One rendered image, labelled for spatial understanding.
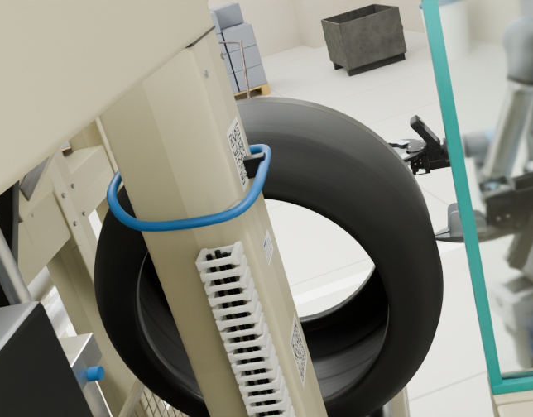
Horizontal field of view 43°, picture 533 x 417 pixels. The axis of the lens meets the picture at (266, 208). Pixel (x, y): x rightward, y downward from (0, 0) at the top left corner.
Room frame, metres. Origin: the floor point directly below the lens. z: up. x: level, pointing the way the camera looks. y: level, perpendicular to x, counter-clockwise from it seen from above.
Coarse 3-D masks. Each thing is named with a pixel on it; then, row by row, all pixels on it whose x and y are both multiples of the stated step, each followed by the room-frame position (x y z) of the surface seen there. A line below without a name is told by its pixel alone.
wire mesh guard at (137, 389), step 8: (136, 384) 1.17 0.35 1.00; (136, 392) 1.14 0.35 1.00; (144, 392) 1.18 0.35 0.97; (152, 392) 1.21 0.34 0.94; (128, 400) 1.12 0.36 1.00; (136, 400) 1.12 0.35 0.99; (128, 408) 1.09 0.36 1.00; (120, 416) 1.08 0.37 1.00; (128, 416) 1.08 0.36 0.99; (144, 416) 1.15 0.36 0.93; (152, 416) 1.18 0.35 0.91; (176, 416) 1.27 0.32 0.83
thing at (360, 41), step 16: (336, 16) 8.75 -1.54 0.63; (352, 16) 8.77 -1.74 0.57; (368, 16) 7.90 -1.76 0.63; (384, 16) 7.92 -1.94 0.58; (400, 16) 7.94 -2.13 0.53; (336, 32) 8.09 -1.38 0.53; (352, 32) 7.88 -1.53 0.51; (368, 32) 7.90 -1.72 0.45; (384, 32) 7.91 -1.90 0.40; (400, 32) 7.93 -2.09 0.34; (336, 48) 8.26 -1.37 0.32; (352, 48) 7.88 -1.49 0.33; (368, 48) 7.90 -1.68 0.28; (384, 48) 7.91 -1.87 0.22; (400, 48) 7.92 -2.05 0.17; (336, 64) 8.58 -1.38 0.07; (352, 64) 7.88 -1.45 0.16; (368, 64) 7.90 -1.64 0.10; (384, 64) 8.00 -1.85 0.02
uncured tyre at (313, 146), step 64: (256, 128) 1.00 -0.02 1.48; (320, 128) 1.02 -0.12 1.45; (320, 192) 0.93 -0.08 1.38; (384, 192) 0.94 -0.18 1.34; (128, 256) 1.00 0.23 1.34; (384, 256) 0.91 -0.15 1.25; (128, 320) 1.01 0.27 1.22; (320, 320) 1.23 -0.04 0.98; (384, 320) 1.17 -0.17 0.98; (192, 384) 1.02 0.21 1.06; (320, 384) 1.12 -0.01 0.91; (384, 384) 0.92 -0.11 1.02
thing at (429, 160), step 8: (408, 144) 1.89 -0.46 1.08; (416, 144) 1.88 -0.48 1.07; (424, 144) 1.86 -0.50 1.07; (408, 152) 1.87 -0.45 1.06; (424, 152) 1.84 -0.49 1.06; (432, 152) 1.84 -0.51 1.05; (440, 152) 1.85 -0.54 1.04; (416, 160) 1.85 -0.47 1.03; (424, 160) 1.84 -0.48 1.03; (432, 160) 1.85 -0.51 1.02; (440, 160) 1.84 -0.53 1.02; (448, 160) 1.82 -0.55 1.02; (416, 168) 1.85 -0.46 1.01; (424, 168) 1.84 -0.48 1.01; (432, 168) 1.85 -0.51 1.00; (440, 168) 1.85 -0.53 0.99
